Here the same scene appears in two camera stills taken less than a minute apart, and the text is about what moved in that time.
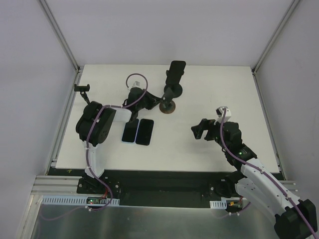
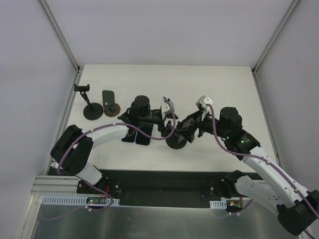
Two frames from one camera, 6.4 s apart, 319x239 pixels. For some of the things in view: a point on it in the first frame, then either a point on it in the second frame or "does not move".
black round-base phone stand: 91,106 does not move
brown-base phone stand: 167,105 to 111,108
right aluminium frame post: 274,37 does not move
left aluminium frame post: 60,36 does not move
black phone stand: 177,88 to 176,142
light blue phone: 128,135 does not move
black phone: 144,132 does not move
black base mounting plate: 156,188 does not move
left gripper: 151,100 to 162,119
